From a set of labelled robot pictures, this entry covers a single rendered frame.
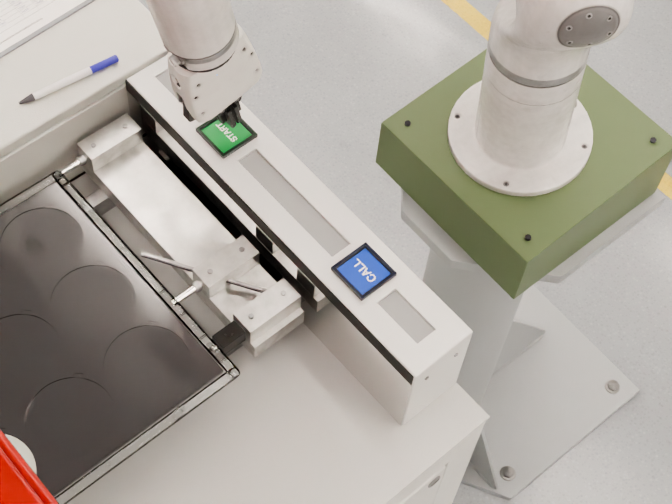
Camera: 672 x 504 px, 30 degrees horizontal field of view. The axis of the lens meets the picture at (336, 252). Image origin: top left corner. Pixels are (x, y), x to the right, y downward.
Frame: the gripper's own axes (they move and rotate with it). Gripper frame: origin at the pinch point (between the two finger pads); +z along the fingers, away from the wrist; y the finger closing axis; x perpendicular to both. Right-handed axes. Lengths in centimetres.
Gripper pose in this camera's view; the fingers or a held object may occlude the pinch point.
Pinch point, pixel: (227, 109)
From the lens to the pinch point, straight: 155.9
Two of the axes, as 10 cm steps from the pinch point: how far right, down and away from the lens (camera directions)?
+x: -6.6, -6.7, 3.5
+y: 7.5, -6.3, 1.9
